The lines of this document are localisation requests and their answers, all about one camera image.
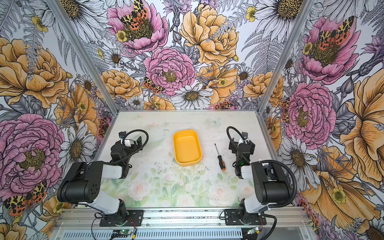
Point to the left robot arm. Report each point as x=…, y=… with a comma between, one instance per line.
x=82, y=183

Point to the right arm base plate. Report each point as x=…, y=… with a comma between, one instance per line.
x=236, y=217

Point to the orange black handled screwdriver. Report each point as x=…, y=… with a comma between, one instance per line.
x=220, y=159

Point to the left green circuit board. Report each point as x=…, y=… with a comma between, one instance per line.
x=122, y=233

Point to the right aluminium corner post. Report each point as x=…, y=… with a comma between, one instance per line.
x=291, y=40

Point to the yellow plastic bin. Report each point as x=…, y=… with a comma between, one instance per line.
x=187, y=148

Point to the right green circuit board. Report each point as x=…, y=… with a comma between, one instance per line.
x=254, y=230

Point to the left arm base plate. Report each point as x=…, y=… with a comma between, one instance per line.
x=131, y=218

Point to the green circuit board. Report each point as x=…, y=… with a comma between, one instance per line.
x=254, y=230
x=122, y=233

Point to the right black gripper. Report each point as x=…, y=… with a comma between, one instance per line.
x=241, y=148

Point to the aluminium front rail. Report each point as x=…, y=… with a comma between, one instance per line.
x=180, y=218

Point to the white slotted cable duct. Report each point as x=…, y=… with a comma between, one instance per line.
x=157, y=234

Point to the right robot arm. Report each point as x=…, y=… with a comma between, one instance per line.
x=271, y=186

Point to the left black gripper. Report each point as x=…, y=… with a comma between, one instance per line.
x=132, y=147

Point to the left aluminium corner post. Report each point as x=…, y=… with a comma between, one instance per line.
x=70, y=31

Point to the aluminium corner post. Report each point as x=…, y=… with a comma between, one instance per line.
x=70, y=31
x=291, y=40

